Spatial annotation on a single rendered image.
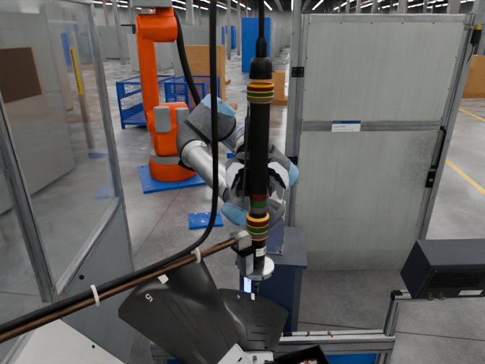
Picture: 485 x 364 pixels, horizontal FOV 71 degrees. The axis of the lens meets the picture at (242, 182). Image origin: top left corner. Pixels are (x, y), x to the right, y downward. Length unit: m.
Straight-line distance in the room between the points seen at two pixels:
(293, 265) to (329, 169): 1.28
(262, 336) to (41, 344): 0.49
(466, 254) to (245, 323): 0.75
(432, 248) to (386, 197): 1.63
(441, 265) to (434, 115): 1.70
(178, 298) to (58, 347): 0.25
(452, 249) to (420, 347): 1.49
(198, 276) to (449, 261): 0.82
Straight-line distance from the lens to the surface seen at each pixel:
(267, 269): 0.69
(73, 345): 0.86
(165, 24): 4.54
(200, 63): 8.66
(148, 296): 0.75
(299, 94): 2.44
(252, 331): 0.96
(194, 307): 0.78
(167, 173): 4.65
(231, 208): 0.86
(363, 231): 2.98
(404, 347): 2.70
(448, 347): 2.83
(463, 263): 1.30
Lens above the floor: 1.90
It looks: 24 degrees down
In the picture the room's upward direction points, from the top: straight up
